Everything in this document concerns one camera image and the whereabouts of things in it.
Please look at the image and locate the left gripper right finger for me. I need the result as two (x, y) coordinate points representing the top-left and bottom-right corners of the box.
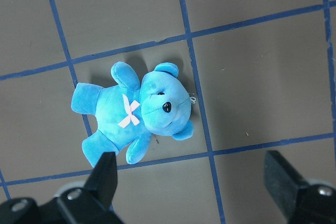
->
(264, 150), (335, 223)

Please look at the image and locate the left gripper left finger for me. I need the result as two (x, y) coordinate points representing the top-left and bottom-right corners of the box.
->
(57, 152), (118, 223)

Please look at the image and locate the blue plush teddy bear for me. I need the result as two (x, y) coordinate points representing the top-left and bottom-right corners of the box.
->
(71, 62), (194, 167)

